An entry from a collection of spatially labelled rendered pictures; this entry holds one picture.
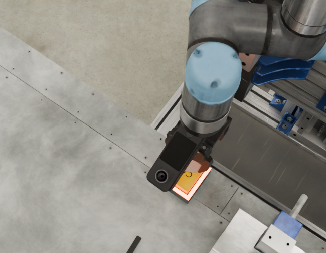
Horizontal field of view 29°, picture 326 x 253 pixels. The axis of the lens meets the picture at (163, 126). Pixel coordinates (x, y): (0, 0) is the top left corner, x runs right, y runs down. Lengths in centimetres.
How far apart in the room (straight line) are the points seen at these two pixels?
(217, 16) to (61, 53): 139
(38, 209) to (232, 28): 51
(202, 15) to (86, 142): 42
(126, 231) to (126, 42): 120
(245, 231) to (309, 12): 41
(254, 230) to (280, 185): 79
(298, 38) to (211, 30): 12
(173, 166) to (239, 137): 91
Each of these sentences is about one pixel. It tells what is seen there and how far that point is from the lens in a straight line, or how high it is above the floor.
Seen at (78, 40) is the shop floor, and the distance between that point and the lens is 228.
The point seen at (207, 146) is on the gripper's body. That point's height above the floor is 98.
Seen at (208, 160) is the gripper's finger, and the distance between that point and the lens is 106.
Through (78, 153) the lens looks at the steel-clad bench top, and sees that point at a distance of 122.
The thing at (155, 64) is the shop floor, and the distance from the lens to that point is 223.
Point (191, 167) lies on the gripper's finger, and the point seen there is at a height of 89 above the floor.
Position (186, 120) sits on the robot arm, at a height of 107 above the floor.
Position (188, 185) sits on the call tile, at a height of 83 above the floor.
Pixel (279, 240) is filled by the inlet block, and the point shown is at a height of 92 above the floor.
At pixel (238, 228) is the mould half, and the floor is 89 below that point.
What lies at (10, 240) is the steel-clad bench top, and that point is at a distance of 118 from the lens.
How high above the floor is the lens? 193
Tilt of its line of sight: 65 degrees down
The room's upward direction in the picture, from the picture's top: 8 degrees clockwise
